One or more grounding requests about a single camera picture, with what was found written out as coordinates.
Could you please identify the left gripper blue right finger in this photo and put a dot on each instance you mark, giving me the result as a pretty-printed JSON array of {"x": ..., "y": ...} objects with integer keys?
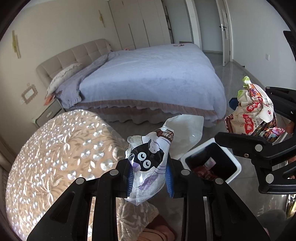
[{"x": 169, "y": 179}]

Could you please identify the white cat print bag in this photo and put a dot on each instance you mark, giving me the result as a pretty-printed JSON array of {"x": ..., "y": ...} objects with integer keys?
[{"x": 148, "y": 157}]

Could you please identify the grey nightstand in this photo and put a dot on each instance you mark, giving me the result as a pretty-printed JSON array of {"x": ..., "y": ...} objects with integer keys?
[{"x": 47, "y": 112}]

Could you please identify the beige wardrobe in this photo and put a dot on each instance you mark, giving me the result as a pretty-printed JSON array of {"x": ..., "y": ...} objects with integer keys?
[{"x": 140, "y": 23}]

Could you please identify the white trash bin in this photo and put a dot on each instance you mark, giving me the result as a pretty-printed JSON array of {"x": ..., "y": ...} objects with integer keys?
[{"x": 210, "y": 160}]

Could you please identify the gold wall sconce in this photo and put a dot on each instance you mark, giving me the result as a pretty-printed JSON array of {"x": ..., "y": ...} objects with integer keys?
[
  {"x": 15, "y": 44},
  {"x": 101, "y": 18}
]

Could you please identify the white door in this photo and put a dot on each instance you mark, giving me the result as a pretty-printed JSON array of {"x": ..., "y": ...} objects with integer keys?
[{"x": 226, "y": 31}]

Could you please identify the orange packet on nightstand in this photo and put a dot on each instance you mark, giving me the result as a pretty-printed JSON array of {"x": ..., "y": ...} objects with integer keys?
[{"x": 49, "y": 99}]

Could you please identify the operator left hand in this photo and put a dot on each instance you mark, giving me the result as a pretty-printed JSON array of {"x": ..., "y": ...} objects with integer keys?
[{"x": 157, "y": 230}]

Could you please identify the white plastic bag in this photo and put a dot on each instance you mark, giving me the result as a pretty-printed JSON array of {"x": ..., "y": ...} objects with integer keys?
[{"x": 187, "y": 131}]

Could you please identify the dark red snack packet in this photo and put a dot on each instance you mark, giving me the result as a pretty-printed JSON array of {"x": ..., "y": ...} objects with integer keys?
[{"x": 255, "y": 114}]

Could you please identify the framed wall switch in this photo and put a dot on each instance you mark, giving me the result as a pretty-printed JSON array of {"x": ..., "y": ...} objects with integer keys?
[{"x": 29, "y": 94}]

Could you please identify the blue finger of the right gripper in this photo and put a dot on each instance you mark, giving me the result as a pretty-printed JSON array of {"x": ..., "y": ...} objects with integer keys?
[{"x": 233, "y": 103}]

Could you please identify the round embroidered tablecloth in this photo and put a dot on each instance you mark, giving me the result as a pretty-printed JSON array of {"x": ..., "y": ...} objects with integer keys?
[{"x": 71, "y": 145}]

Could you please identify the beige tufted headboard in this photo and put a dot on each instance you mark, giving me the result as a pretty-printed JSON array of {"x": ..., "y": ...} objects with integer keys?
[{"x": 85, "y": 54}]

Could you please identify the beige frilled pillow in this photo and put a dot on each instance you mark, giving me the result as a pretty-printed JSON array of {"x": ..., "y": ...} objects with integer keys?
[{"x": 62, "y": 76}]

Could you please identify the operator right hand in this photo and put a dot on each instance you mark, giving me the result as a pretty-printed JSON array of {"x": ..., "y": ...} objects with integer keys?
[{"x": 290, "y": 128}]

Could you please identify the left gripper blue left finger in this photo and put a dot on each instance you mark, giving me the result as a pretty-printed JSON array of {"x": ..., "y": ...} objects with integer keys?
[{"x": 130, "y": 179}]

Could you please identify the bed with lavender duvet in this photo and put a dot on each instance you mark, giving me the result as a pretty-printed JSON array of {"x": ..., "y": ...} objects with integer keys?
[{"x": 140, "y": 84}]

